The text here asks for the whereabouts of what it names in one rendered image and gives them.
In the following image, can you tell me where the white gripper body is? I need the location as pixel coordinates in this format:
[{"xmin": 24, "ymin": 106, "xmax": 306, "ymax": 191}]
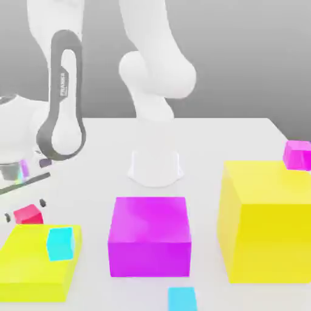
[{"xmin": 0, "ymin": 171, "xmax": 53, "ymax": 214}]

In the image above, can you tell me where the small red cube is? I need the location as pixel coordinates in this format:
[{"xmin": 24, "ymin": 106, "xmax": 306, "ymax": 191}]
[{"xmin": 13, "ymin": 203, "xmax": 45, "ymax": 225}]

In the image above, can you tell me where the small cyan cube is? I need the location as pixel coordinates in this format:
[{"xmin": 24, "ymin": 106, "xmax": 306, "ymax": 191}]
[
  {"xmin": 167, "ymin": 286, "xmax": 198, "ymax": 311},
  {"xmin": 46, "ymin": 227, "xmax": 77, "ymax": 262}
]

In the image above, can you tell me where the small magenta cube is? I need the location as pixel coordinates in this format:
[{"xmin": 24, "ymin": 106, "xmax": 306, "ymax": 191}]
[{"xmin": 282, "ymin": 140, "xmax": 311, "ymax": 171}]

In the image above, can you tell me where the large lime yellow box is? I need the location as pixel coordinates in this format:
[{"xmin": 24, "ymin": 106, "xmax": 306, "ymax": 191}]
[{"xmin": 0, "ymin": 224, "xmax": 83, "ymax": 304}]

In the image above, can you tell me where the large magenta box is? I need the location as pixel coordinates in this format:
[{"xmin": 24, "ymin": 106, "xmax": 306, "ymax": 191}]
[{"xmin": 107, "ymin": 196, "xmax": 193, "ymax": 278}]

